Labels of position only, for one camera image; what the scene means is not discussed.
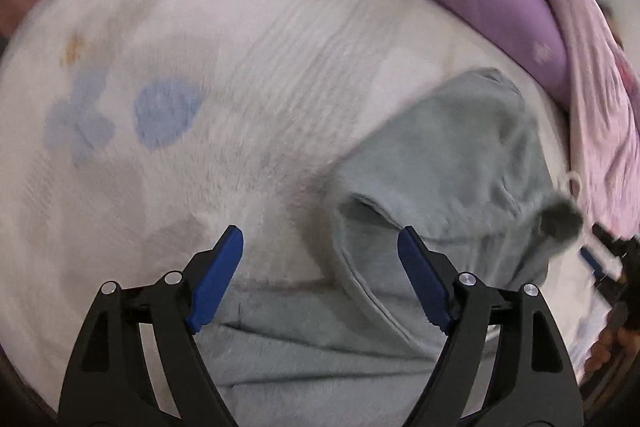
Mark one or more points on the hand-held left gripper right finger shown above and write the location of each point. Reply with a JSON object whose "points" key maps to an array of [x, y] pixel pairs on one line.
{"points": [[425, 279]]}

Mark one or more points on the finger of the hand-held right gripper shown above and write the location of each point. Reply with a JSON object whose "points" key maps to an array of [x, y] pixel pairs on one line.
{"points": [[592, 261]]}

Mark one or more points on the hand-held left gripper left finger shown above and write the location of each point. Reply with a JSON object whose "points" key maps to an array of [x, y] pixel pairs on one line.
{"points": [[215, 277]]}

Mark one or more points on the person's right hand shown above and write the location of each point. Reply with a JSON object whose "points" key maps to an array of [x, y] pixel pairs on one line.
{"points": [[607, 344]]}

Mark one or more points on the pink blanket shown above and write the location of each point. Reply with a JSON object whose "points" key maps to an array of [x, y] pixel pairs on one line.
{"points": [[600, 107]]}

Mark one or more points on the grey-green sweatshirt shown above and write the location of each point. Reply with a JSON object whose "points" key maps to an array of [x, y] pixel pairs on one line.
{"points": [[450, 157]]}

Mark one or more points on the white printed fleece blanket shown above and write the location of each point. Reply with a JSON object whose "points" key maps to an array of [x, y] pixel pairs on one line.
{"points": [[200, 32]]}

